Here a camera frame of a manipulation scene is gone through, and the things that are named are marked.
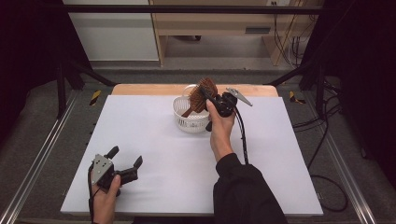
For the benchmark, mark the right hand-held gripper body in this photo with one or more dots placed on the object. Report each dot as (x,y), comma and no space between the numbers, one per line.
(226,104)

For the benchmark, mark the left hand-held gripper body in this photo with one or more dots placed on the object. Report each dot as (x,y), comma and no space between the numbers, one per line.
(101,168)

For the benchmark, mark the wooden paddle hairbrush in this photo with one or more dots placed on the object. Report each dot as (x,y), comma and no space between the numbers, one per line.
(196,99)

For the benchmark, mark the white slotted plastic basket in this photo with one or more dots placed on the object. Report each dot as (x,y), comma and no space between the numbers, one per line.
(191,125)

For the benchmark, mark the person's right hand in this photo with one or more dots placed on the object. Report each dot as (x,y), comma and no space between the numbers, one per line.
(222,137)

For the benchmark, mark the person's left hand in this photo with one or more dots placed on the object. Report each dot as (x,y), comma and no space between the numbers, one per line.
(106,200)

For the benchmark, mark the white table cover sheet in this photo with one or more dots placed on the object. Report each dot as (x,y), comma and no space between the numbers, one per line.
(171,171)

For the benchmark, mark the yellow black floor tape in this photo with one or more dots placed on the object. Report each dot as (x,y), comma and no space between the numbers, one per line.
(95,97)
(295,98)

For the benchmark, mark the light wooden table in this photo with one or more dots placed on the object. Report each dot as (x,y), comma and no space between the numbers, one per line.
(149,89)

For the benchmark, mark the light wooden desk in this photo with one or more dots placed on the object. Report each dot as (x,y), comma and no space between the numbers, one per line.
(218,21)

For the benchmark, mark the white cabinet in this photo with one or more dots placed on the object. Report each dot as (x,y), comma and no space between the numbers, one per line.
(115,34)

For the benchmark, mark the black curtain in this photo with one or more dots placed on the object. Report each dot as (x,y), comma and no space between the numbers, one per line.
(28,62)
(358,62)

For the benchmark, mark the aluminium floor rail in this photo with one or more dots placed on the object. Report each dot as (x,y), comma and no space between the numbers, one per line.
(34,165)
(351,186)

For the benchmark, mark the black frame strut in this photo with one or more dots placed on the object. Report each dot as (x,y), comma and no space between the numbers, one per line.
(320,93)
(61,93)

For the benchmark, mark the black horizontal frame bar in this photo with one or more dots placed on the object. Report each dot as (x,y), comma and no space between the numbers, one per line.
(186,9)

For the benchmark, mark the white wall power socket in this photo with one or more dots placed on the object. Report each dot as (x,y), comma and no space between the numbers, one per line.
(280,2)

